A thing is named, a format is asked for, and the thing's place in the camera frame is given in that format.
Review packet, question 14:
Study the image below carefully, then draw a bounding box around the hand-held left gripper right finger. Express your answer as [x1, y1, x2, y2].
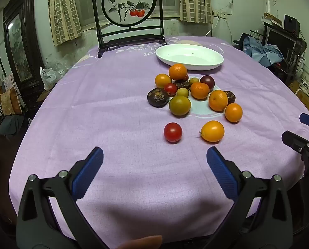
[204, 146, 293, 249]

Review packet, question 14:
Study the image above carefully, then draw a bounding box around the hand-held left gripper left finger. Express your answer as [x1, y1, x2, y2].
[16, 146, 111, 249]

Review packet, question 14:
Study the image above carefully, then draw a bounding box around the orange-yellow tomato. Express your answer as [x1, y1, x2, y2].
[199, 121, 225, 143]
[155, 74, 172, 89]

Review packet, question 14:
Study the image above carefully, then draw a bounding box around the dark water chestnut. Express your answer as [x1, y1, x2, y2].
[222, 91, 236, 104]
[174, 79, 191, 91]
[147, 88, 170, 108]

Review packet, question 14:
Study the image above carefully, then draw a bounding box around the green-orange tomato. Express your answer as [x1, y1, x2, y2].
[169, 95, 192, 117]

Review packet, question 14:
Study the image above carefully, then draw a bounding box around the dark red plum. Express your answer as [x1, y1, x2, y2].
[200, 75, 215, 91]

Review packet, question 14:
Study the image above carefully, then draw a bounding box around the white oval plate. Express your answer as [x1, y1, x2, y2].
[155, 44, 224, 71]

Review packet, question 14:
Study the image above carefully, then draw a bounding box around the person's left hand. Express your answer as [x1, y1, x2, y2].
[117, 236, 163, 249]

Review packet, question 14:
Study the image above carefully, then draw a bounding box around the purple tablecloth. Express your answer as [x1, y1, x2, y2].
[9, 36, 309, 242]

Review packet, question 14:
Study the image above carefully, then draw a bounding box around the blue clothes pile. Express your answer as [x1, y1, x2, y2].
[243, 36, 285, 66]

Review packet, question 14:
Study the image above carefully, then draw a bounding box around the black monitor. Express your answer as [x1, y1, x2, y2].
[266, 28, 297, 57]

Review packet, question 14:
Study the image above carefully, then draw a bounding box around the dark cloth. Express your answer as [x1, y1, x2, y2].
[0, 115, 25, 135]

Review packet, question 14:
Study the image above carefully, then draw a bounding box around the black speaker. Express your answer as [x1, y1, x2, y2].
[284, 15, 300, 32]

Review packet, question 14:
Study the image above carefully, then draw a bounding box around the white plastic bag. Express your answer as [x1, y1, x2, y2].
[40, 67, 63, 91]

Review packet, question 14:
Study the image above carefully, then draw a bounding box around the wicker basket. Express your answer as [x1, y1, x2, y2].
[0, 88, 23, 116]

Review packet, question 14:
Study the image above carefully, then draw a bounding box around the dark wooden framed picture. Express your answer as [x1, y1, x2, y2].
[3, 0, 45, 101]

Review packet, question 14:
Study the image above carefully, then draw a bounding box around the checked beige curtain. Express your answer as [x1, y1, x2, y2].
[179, 0, 213, 24]
[48, 0, 82, 46]

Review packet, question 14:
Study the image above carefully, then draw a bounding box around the black-framed round painted screen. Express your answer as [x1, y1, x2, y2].
[90, 0, 167, 58]

